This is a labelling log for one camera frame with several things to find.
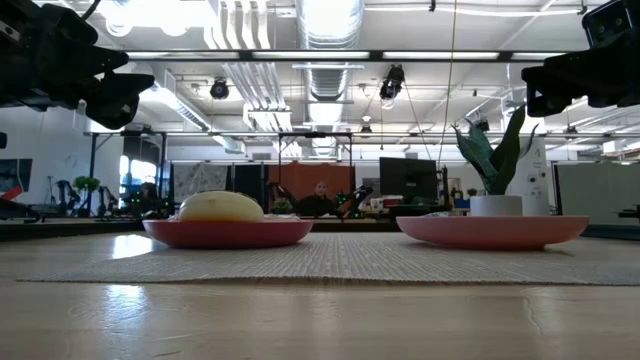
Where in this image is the black overhead crossbar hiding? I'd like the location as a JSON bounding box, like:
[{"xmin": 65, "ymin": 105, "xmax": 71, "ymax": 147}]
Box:
[{"xmin": 127, "ymin": 48, "xmax": 566, "ymax": 63}]

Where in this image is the white patterned hanging sheet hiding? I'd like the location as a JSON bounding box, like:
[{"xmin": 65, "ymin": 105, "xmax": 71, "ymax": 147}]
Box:
[{"xmin": 172, "ymin": 162, "xmax": 229, "ymax": 201}]

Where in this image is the silver ceiling air duct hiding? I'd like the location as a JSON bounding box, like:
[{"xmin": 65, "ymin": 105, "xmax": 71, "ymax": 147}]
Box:
[{"xmin": 294, "ymin": 0, "xmax": 366, "ymax": 104}]

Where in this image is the grey partition panel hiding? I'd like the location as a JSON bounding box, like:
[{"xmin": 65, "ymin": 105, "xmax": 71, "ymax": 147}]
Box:
[{"xmin": 552, "ymin": 162, "xmax": 640, "ymax": 225}]

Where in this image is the green plant in white pot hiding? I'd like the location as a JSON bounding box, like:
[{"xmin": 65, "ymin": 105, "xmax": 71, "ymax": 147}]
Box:
[{"xmin": 452, "ymin": 103, "xmax": 540, "ymax": 217}]

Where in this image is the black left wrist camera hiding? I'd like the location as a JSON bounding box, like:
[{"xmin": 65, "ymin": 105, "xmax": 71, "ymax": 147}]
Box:
[{"xmin": 42, "ymin": 3, "xmax": 100, "ymax": 47}]

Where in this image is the white pillar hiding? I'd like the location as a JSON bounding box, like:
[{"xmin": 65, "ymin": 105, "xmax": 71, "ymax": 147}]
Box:
[{"xmin": 517, "ymin": 137, "xmax": 551, "ymax": 217}]

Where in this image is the dark wall poster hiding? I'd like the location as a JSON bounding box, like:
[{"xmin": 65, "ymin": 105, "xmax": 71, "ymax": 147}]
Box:
[{"xmin": 0, "ymin": 158, "xmax": 34, "ymax": 194}]

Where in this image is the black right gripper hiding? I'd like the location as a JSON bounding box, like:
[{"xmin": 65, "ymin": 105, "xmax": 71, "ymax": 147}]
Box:
[{"xmin": 521, "ymin": 35, "xmax": 640, "ymax": 118}]

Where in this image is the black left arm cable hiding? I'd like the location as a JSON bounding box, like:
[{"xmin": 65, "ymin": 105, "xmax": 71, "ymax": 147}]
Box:
[{"xmin": 79, "ymin": 0, "xmax": 104, "ymax": 22}]

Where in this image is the black partition panel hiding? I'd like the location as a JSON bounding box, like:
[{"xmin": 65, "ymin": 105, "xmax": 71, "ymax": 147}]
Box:
[{"xmin": 232, "ymin": 163, "xmax": 269, "ymax": 211}]

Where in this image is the dark red round plate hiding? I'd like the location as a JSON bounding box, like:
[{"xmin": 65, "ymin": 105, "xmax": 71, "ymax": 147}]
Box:
[{"xmin": 142, "ymin": 218, "xmax": 315, "ymax": 250}]

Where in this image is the orange partition panel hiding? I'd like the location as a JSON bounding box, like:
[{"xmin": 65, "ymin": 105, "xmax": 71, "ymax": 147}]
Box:
[{"xmin": 267, "ymin": 162, "xmax": 356, "ymax": 217}]

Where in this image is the black aluminium table frame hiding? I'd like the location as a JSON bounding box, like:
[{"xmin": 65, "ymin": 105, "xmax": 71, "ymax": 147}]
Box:
[{"xmin": 0, "ymin": 217, "xmax": 640, "ymax": 240}]

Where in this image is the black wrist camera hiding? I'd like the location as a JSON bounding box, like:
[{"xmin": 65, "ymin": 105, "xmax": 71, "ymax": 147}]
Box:
[
  {"xmin": 42, "ymin": 3, "xmax": 100, "ymax": 47},
  {"xmin": 581, "ymin": 0, "xmax": 640, "ymax": 49}
]

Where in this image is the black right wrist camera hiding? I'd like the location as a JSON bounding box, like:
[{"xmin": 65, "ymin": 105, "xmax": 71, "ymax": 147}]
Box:
[{"xmin": 581, "ymin": 0, "xmax": 640, "ymax": 49}]

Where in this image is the black hanging ceiling spotlight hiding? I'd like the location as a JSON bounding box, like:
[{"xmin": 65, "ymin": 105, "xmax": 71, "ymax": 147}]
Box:
[
  {"xmin": 378, "ymin": 63, "xmax": 406, "ymax": 101},
  {"xmin": 209, "ymin": 77, "xmax": 230, "ymax": 100}
]

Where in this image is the person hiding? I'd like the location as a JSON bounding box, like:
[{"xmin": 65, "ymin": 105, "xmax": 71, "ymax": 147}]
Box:
[{"xmin": 293, "ymin": 180, "xmax": 346, "ymax": 219}]

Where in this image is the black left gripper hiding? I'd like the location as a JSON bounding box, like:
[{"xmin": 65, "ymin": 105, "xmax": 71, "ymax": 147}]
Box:
[{"xmin": 0, "ymin": 0, "xmax": 156, "ymax": 130}]

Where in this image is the grey woven placemat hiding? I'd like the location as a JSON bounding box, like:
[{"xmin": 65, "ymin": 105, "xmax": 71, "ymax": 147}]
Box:
[{"xmin": 17, "ymin": 232, "xmax": 640, "ymax": 287}]

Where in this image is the salmon pink round plate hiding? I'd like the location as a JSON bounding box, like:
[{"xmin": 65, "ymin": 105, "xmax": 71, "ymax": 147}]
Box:
[{"xmin": 396, "ymin": 214, "xmax": 591, "ymax": 252}]

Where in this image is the black computer monitor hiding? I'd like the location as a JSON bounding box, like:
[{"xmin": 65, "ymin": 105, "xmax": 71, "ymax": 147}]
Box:
[{"xmin": 378, "ymin": 156, "xmax": 439, "ymax": 201}]

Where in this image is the large orange donut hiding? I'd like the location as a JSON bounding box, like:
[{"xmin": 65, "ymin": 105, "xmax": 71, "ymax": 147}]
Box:
[{"xmin": 178, "ymin": 190, "xmax": 265, "ymax": 223}]

